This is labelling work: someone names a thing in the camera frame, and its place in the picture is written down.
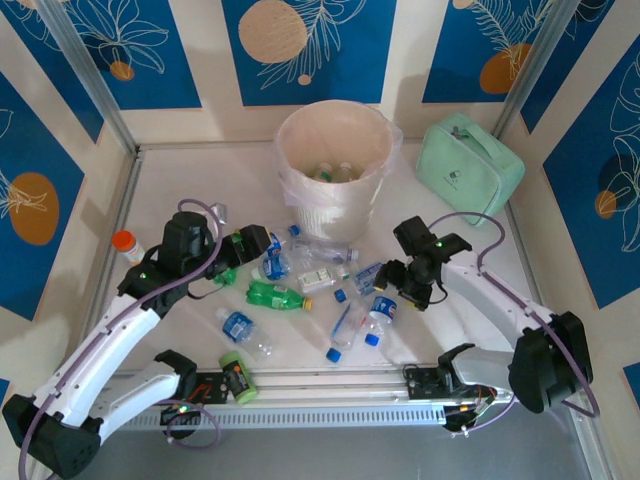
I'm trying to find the aluminium table side rail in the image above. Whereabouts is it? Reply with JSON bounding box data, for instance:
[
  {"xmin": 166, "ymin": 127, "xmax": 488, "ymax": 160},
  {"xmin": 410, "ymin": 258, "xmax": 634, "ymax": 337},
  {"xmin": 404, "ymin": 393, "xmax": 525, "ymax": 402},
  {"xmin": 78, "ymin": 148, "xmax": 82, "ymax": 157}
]
[
  {"xmin": 503, "ymin": 202, "xmax": 559, "ymax": 364},
  {"xmin": 42, "ymin": 147, "xmax": 146, "ymax": 401}
]

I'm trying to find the clear water bottle blue label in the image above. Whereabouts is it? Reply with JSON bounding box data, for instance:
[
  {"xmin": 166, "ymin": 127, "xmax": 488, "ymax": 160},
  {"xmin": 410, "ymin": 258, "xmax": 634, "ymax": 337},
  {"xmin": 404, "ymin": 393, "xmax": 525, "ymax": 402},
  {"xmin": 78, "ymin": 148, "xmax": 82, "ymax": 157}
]
[{"xmin": 214, "ymin": 306, "xmax": 276, "ymax": 360}]

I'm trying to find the orange cap pill bottle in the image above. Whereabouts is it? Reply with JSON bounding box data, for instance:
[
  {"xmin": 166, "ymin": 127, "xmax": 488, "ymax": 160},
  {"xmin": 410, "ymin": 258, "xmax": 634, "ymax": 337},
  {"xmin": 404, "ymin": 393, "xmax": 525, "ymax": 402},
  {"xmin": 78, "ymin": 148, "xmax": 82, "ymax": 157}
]
[{"xmin": 111, "ymin": 229, "xmax": 148, "ymax": 266}]

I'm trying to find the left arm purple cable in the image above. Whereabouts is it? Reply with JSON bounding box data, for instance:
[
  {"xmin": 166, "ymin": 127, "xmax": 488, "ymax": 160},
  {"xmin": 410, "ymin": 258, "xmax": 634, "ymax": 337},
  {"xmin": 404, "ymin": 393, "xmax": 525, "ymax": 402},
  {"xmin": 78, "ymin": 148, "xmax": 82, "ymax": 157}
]
[{"xmin": 17, "ymin": 198, "xmax": 224, "ymax": 480}]

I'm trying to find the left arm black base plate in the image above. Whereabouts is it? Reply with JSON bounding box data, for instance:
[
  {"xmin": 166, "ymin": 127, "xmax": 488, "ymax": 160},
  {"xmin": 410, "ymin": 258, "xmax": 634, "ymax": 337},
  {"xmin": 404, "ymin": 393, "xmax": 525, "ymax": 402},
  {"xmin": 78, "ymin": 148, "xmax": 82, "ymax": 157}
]
[{"xmin": 192, "ymin": 368, "xmax": 236, "ymax": 407}]

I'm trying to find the aluminium table edge rail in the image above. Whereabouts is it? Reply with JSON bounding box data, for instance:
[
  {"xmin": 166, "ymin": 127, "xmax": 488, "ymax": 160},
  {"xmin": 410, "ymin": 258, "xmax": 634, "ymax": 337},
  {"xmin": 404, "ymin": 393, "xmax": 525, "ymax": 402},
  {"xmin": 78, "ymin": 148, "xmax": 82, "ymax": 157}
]
[{"xmin": 42, "ymin": 362, "xmax": 586, "ymax": 412}]

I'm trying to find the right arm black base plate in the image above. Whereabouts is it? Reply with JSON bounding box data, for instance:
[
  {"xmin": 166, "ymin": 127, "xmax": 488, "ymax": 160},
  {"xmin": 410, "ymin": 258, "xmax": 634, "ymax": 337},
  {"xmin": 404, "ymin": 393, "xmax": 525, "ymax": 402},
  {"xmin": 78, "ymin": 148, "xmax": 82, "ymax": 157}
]
[{"xmin": 403, "ymin": 363, "xmax": 497, "ymax": 402}]

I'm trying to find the aluminium frame post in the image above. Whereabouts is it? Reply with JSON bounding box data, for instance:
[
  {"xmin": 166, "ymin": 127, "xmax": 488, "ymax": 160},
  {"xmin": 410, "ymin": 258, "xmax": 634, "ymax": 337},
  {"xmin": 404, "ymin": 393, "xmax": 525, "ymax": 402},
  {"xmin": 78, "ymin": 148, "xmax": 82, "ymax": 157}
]
[
  {"xmin": 35, "ymin": 0, "xmax": 142, "ymax": 157},
  {"xmin": 491, "ymin": 0, "xmax": 585, "ymax": 144}
]

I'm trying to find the mint green zip case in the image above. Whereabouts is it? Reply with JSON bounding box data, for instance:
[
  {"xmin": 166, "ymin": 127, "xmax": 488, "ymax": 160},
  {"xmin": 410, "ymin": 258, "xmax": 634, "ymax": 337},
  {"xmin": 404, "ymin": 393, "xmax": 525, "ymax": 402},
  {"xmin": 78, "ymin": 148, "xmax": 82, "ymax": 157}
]
[{"xmin": 415, "ymin": 112, "xmax": 527, "ymax": 228}]

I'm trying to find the clear bottle blue cap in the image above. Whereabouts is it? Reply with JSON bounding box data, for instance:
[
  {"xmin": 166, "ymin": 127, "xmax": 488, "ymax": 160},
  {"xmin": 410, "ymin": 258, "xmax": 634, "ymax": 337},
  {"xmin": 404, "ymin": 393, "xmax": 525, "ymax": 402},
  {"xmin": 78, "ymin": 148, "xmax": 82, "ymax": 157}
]
[{"xmin": 324, "ymin": 298, "xmax": 372, "ymax": 364}]

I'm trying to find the green cylindrical canister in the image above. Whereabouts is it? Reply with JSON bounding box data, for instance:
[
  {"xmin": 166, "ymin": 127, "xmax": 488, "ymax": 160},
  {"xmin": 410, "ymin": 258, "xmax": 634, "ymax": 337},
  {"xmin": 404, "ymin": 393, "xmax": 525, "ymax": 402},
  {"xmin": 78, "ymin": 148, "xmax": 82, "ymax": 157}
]
[{"xmin": 218, "ymin": 350, "xmax": 260, "ymax": 405}]

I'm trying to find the white plastic bin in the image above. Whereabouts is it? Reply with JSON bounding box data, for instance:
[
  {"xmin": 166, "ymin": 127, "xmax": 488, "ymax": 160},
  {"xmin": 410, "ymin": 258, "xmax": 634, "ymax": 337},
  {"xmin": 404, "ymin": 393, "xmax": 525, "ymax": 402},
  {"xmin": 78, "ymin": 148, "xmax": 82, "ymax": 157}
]
[{"xmin": 276, "ymin": 99, "xmax": 404, "ymax": 242}]

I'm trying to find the grey metal sheet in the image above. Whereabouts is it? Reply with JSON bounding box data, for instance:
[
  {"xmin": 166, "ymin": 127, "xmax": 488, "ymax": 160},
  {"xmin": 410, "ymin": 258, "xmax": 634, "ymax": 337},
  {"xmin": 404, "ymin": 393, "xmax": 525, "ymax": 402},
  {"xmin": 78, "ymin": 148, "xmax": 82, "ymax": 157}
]
[{"xmin": 49, "ymin": 424, "xmax": 609, "ymax": 480}]

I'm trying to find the blue label bottle white cap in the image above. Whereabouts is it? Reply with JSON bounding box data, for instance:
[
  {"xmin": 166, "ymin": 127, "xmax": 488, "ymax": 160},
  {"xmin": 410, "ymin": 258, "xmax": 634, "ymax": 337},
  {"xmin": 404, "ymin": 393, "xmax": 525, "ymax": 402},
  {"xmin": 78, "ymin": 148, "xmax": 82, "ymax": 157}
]
[{"xmin": 249, "ymin": 254, "xmax": 296, "ymax": 282}]

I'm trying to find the flattened bottle pale blue label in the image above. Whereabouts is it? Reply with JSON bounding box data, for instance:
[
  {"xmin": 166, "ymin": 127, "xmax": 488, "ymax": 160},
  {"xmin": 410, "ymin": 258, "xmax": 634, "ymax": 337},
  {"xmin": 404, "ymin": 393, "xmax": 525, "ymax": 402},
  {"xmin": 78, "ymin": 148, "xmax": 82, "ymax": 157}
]
[{"xmin": 351, "ymin": 261, "xmax": 389, "ymax": 297}]

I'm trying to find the grey slotted cable duct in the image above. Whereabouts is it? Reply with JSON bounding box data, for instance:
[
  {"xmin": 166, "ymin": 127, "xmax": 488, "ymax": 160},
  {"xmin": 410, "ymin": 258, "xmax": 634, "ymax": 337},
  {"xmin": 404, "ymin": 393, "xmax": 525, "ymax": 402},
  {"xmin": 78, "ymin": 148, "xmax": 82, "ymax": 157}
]
[{"xmin": 63, "ymin": 405, "xmax": 447, "ymax": 432}]

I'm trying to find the small bottle green white label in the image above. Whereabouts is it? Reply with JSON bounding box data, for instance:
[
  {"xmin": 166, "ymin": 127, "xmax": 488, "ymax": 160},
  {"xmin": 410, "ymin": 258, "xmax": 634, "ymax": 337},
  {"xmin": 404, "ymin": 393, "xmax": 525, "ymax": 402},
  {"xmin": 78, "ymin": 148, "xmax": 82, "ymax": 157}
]
[{"xmin": 296, "ymin": 266, "xmax": 352, "ymax": 295}]

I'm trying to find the round logo bottle blue cap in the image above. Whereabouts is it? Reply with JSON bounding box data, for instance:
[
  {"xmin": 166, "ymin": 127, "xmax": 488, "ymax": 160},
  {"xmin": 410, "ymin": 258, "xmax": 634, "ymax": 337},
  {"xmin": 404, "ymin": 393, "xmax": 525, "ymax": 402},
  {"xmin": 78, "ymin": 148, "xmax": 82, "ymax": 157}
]
[{"xmin": 362, "ymin": 294, "xmax": 401, "ymax": 348}]

